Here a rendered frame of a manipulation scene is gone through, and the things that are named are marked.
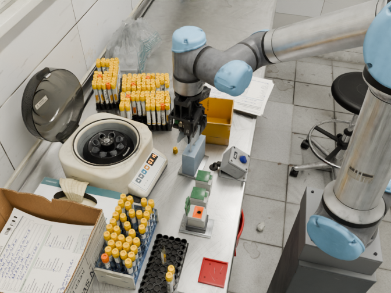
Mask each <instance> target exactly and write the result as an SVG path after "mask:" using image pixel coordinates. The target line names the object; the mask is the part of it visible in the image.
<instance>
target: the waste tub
mask: <svg viewBox="0 0 391 293"><path fill-rule="evenodd" d="M199 103H201V104H202V105H203V107H204V108H205V110H204V111H205V114H207V125H206V127H205V129H204V131H203V132H202V133H201V135H205V136H206V138H205V143H206V144H215V145H224V146H229V138H230V129H231V126H232V119H233V108H234V99H226V98H215V97H208V98H206V99H205V100H203V101H201V102H199Z"/></svg>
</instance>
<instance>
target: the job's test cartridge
mask: <svg viewBox="0 0 391 293"><path fill-rule="evenodd" d="M206 219H207V209H204V207H202V206H196V205H191V206H190V211H189V213H188V217H187V225H189V226H195V227H201V228H204V227H205V222H206Z"/></svg>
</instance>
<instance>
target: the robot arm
mask: <svg viewBox="0 0 391 293"><path fill-rule="evenodd" d="M206 41H207V40H206V38H205V33H204V32H203V30H202V29H200V28H198V27H195V26H184V27H181V28H179V29H177V30H176V31H175V32H174V33H173V35H172V48H171V51H172V65H173V73H172V74H173V89H174V95H175V99H174V100H173V101H174V108H173V109H172V111H171V112H170V114H169V116H168V125H169V131H170V130H171V128H172V127H173V128H175V129H179V133H178V136H177V143H179V142H180V141H181V140H182V139H184V140H185V142H186V143H187V144H189V142H190V146H192V145H193V144H194V143H196V141H197V140H198V138H199V137H200V135H201V133H202V132H203V131H204V129H205V127H206V125H207V114H205V111H204V110H205V108H204V107H203V105H202V104H201V103H199V102H201V101H203V100H205V99H206V98H208V97H209V95H210V92H211V88H208V87H207V86H206V85H205V83H207V84H209V85H211V86H213V87H215V88H216V89H217V90H218V91H220V92H224V93H226V94H228V95H230V96H233V97H237V96H239V95H241V94H242V93H243V92H244V91H245V89H246V88H248V86H249V85H250V83H251V80H252V77H253V72H255V71H256V70H258V69H259V68H260V67H263V66H267V65H272V64H276V63H282V62H287V61H291V60H296V59H302V58H307V57H311V56H317V55H322V54H326V53H331V52H337V51H342V50H346V49H352V48H357V47H363V57H364V62H365V66H364V70H363V73H362V76H363V79H364V81H365V82H366V83H367V84H368V86H369V87H368V90H367V93H366V96H365V99H364V101H363V104H362V107H361V110H360V113H359V115H358V119H357V122H356V125H355V127H354V130H353V133H352V136H351V138H350V142H349V145H348V147H347V150H346V153H345V156H344V159H343V161H342V165H341V167H340V170H339V173H338V175H337V179H336V180H333V181H331V182H330V183H329V184H328V185H327V186H326V187H325V189H324V193H323V194H322V198H321V201H320V203H319V206H318V209H317V210H316V212H315V213H314V214H313V215H312V216H311V217H310V219H309V221H308V223H307V233H308V235H309V237H310V238H311V240H312V241H313V242H314V244H315V245H316V246H317V247H318V248H319V249H321V250H322V251H324V252H325V253H327V254H328V255H330V256H332V257H334V258H337V259H340V260H354V259H357V258H358V257H359V256H360V255H361V253H363V252H364V251H365V249H366V248H367V247H369V246H370V245H371V244H372V242H373V241H374V239H375V238H376V236H377V233H378V226H379V225H380V223H381V221H382V220H383V218H384V217H385V215H386V213H387V212H388V210H389V208H390V207H391V0H372V1H368V2H364V3H361V4H358V5H354V6H351V7H348V8H344V9H341V10H337V11H334V12H330V13H327V14H324V15H320V16H317V17H313V18H310V19H306V20H303V21H300V22H296V23H292V24H289V25H286V26H282V27H278V28H275V29H272V30H268V29H263V30H260V31H256V32H254V33H253V34H251V35H250V36H249V37H247V38H246V39H244V40H242V41H240V42H239V43H237V44H236V45H234V46H232V47H230V48H229V49H227V50H225V51H223V52H221V51H219V50H217V49H215V48H213V47H211V46H209V45H207V44H206ZM170 119H172V123H171V125H170ZM173 119H174V120H175V122H174V124H173ZM190 136H191V140H189V137H190Z"/></svg>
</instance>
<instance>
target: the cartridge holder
mask: <svg viewBox="0 0 391 293"><path fill-rule="evenodd" d="M208 217H209V215H207V219H206V222H205V227H204V228H201V227H195V226H189V225H187V216H186V214H184V215H183V218H182V222H181V225H180V228H179V232H182V233H188V234H193V235H198V236H202V237H207V238H211V235H212V230H213V227H214V221H215V220H214V219H209V218H208Z"/></svg>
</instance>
